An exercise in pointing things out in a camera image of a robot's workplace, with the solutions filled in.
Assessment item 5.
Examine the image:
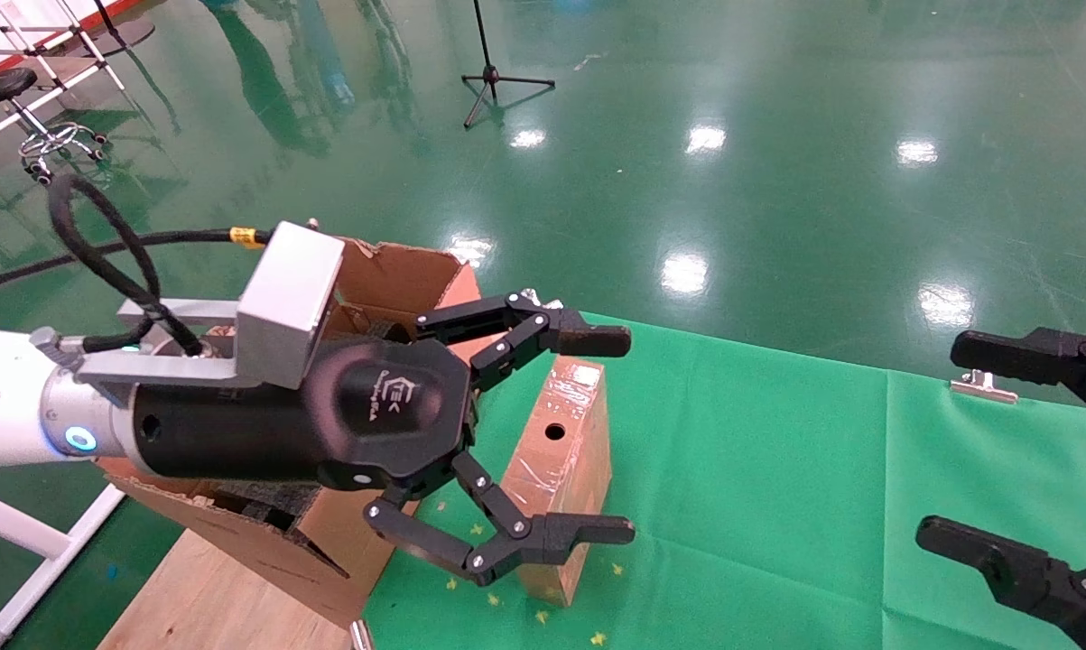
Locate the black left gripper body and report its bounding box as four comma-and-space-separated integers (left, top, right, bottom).
133, 338, 480, 494

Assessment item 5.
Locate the black foam block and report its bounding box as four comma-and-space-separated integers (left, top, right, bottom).
326, 305, 417, 348
201, 483, 327, 535

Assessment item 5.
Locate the white tube frame leg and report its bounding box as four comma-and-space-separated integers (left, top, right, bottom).
0, 483, 126, 650

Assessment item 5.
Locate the black round-base stand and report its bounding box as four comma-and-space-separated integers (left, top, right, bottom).
71, 0, 157, 57

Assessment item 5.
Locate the large open cardboard carton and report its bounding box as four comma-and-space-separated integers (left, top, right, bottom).
96, 237, 487, 630

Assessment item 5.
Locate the small taped cardboard box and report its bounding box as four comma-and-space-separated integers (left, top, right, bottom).
496, 357, 616, 608

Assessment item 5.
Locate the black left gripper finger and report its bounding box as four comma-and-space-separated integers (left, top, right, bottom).
413, 291, 635, 393
364, 451, 638, 589

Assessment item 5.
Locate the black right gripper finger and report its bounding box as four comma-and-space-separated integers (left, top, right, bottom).
914, 515, 1086, 650
950, 326, 1086, 431

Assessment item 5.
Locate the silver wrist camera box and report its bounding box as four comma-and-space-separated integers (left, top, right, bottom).
78, 220, 347, 391

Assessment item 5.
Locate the green table cloth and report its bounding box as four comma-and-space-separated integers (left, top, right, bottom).
362, 311, 1086, 650

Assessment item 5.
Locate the black tripod stand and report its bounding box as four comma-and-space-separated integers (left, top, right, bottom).
460, 0, 557, 129

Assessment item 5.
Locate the thin black camera cable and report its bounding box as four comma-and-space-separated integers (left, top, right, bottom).
0, 172, 277, 359

